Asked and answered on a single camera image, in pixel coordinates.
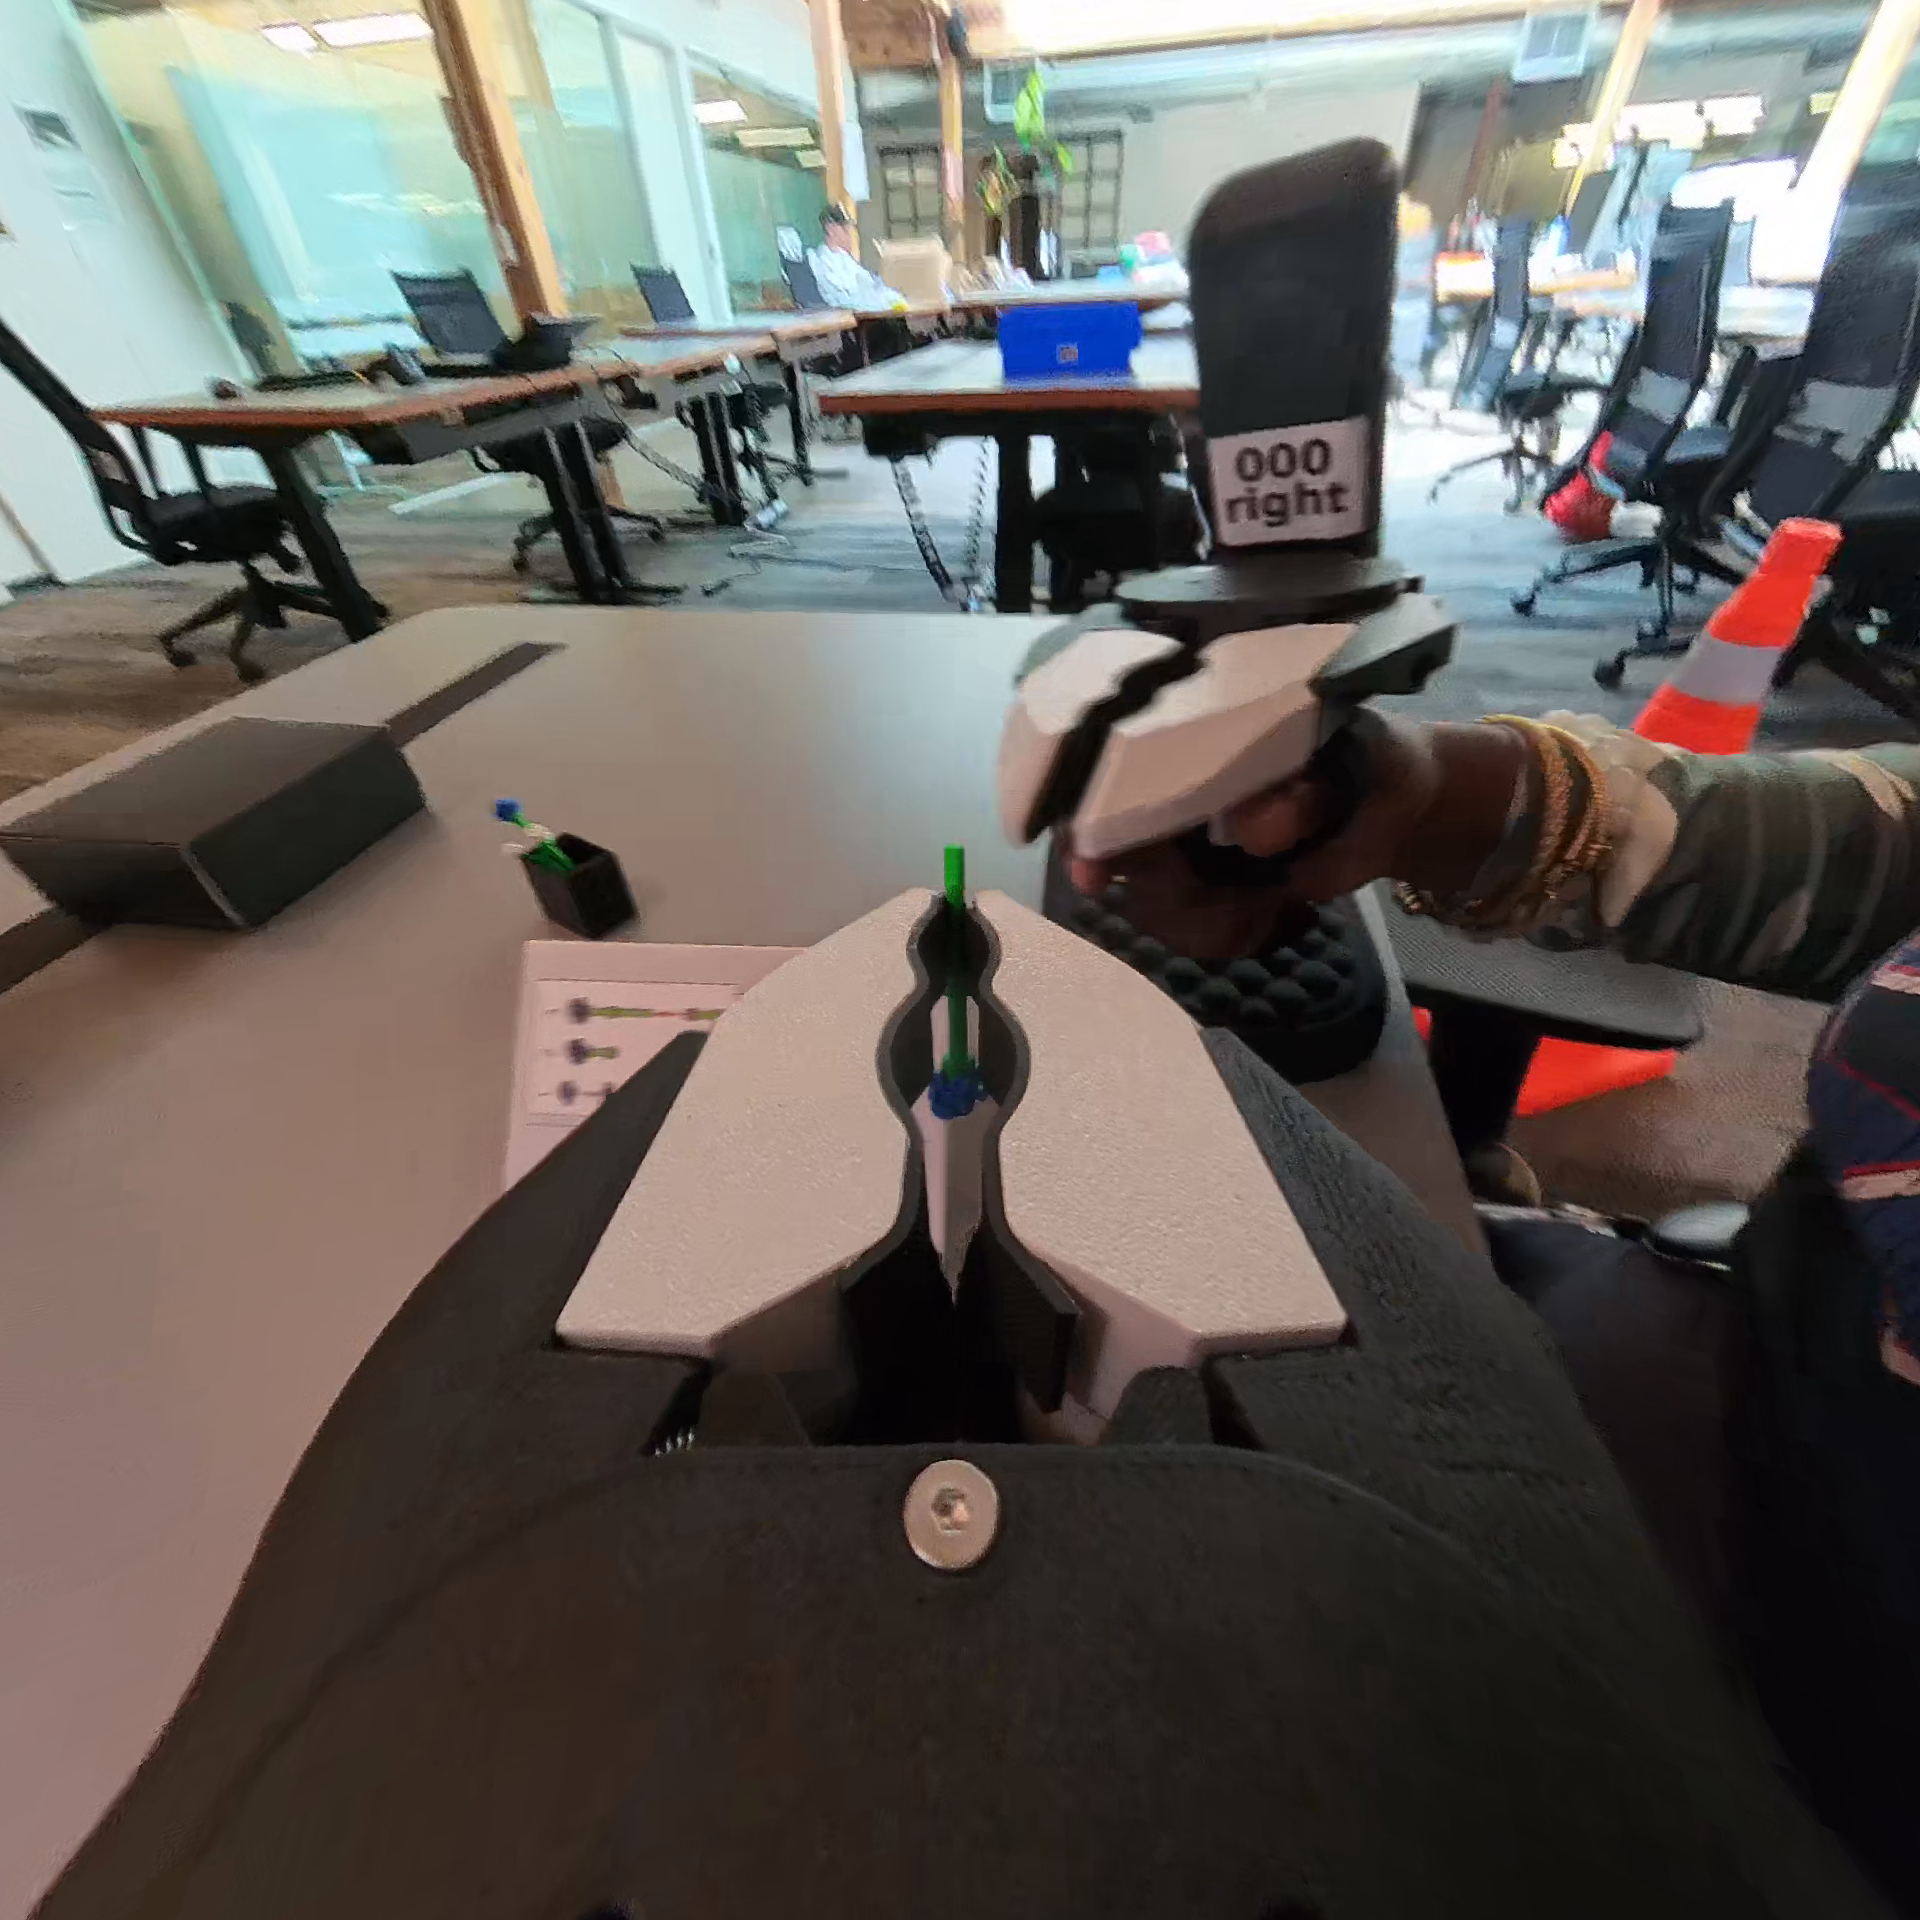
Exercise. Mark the grey desk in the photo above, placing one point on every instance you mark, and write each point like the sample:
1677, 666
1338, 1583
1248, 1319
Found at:
272, 1142

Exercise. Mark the black chair armrest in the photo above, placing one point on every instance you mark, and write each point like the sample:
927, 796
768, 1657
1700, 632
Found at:
1563, 978

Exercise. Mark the blue plastic crate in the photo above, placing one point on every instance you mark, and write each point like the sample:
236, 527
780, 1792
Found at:
1071, 342

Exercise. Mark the black office chair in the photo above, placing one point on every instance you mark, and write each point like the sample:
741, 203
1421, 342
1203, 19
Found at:
164, 510
497, 360
1772, 389

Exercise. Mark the matte black box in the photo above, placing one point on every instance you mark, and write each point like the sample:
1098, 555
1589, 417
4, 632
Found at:
211, 817

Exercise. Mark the orange traffic cone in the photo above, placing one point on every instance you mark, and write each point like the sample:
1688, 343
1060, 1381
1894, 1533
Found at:
1725, 679

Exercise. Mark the black mesh cushion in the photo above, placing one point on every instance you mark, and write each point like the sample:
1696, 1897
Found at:
1275, 991

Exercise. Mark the person's right forearm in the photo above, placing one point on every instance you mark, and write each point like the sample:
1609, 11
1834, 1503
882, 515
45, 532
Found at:
1772, 857

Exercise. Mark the green toy rod brick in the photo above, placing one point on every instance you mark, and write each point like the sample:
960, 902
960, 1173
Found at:
539, 838
953, 962

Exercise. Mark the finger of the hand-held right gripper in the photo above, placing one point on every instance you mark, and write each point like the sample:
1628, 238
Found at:
1081, 721
1217, 736

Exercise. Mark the wooden table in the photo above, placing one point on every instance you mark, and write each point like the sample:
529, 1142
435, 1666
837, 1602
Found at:
359, 406
992, 376

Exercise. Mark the white instruction booklet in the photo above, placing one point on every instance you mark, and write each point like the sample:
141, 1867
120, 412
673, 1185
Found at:
614, 1036

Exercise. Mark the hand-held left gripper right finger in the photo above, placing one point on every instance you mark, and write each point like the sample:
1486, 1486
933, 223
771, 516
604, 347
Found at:
1170, 1186

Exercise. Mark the person's right hand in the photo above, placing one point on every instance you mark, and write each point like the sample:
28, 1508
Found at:
1350, 840

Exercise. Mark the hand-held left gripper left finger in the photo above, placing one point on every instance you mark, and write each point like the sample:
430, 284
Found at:
752, 1186

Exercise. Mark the person's dark clothing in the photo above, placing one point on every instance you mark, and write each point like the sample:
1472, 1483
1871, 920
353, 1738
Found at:
1772, 1412

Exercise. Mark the black square frame brick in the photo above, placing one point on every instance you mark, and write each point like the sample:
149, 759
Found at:
587, 894

